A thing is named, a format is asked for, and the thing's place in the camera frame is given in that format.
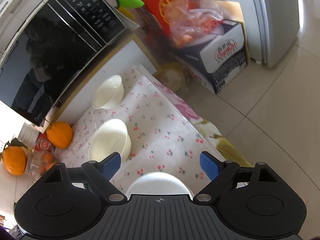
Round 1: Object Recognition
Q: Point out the glass jar of kumquats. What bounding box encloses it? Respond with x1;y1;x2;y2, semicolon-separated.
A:
26;151;59;178

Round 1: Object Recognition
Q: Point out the plastic bag of oranges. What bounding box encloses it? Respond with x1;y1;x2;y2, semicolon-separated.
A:
164;0;224;48

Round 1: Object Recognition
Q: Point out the white speckled bowl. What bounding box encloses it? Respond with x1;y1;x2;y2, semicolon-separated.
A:
125;172;194;199

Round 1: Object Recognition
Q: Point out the red tin can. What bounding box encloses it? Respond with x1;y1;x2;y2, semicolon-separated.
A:
33;133;55;153

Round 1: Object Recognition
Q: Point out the large cream bowl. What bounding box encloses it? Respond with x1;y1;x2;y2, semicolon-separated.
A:
89;119;132;161

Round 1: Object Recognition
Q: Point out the blue white cardboard box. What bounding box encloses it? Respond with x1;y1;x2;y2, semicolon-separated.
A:
172;20;248;94

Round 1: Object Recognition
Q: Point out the orange on jar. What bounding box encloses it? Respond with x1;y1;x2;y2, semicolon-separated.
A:
1;146;27;176

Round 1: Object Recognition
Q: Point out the black microwave oven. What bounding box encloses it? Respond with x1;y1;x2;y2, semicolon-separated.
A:
1;0;126;126

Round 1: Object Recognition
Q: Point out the small cream bowl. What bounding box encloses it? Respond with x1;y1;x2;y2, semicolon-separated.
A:
92;75;124;109

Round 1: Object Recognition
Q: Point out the cherry print tablecloth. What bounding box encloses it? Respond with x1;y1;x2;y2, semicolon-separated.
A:
53;64;253;198

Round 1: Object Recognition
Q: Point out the silver refrigerator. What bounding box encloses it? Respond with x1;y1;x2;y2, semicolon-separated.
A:
253;0;300;68

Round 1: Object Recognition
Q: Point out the orange on table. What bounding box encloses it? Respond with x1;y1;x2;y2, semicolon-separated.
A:
46;121;73;149

